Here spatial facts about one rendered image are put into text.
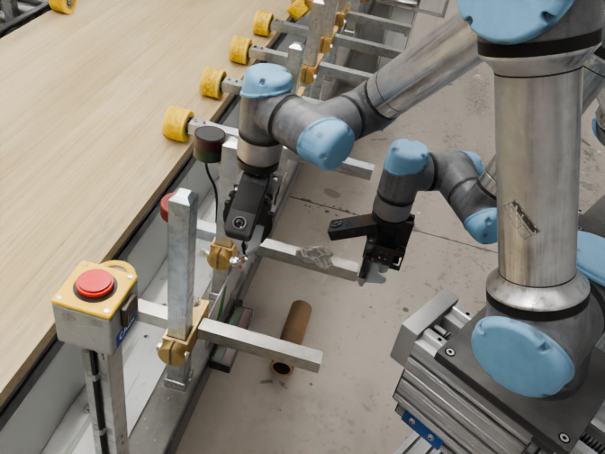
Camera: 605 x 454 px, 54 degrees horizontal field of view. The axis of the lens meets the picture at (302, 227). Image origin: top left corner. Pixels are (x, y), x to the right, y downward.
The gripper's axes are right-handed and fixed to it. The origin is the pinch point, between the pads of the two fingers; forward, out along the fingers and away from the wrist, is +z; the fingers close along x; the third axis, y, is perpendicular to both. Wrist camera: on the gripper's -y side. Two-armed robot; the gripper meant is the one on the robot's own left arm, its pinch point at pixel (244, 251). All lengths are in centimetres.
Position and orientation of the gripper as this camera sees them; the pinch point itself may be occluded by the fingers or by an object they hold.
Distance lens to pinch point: 110.7
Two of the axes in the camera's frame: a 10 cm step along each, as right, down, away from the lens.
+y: 2.3, -6.0, 7.6
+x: -9.6, -2.6, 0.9
